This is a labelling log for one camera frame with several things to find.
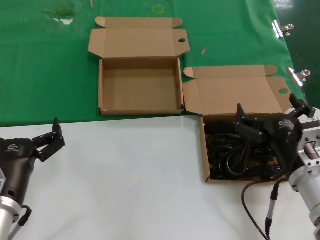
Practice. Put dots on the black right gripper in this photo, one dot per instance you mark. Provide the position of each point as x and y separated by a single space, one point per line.
285 140

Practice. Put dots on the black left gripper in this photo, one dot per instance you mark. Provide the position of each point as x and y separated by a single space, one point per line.
15 170

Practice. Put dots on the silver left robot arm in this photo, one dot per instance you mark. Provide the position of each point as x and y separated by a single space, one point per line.
6 217

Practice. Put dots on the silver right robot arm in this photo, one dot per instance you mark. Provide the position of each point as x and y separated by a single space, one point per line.
307 185

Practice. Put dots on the empty open cardboard box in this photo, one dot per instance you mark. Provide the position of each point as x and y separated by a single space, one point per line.
140 85

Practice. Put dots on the silver metal binder clip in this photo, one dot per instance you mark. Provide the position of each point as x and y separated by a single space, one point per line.
277 28
295 77

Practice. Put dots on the green table cloth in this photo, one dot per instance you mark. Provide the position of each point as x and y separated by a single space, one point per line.
37 75

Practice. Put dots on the small wooden chip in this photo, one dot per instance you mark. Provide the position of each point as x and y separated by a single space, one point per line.
203 51

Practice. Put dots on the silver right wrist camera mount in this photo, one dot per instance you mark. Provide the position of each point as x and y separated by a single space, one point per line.
310 145

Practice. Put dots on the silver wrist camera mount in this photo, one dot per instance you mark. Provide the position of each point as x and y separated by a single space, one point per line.
310 145
2 177

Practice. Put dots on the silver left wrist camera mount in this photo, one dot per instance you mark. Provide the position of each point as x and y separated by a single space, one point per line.
2 177

